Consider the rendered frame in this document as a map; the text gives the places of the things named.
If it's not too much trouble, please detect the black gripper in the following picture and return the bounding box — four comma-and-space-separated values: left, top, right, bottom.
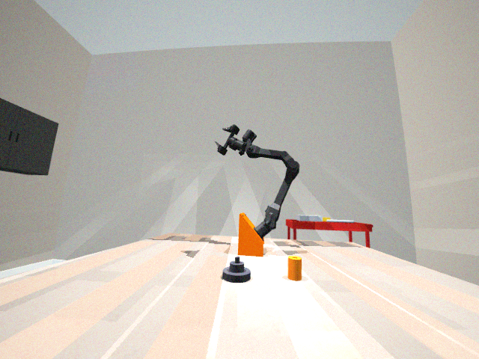
215, 124, 240, 156

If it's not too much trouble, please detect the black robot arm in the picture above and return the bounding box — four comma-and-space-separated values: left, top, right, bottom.
229, 129, 300, 240

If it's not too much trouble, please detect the orange knob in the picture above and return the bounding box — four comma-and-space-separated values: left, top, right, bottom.
287, 256, 302, 281

